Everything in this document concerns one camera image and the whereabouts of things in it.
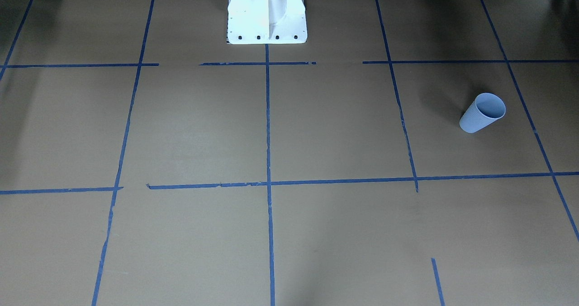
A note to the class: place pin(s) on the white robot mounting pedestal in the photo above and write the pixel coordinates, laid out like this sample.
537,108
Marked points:
252,22

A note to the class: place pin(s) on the blue paper cup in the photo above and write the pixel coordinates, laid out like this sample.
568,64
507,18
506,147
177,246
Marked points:
484,110

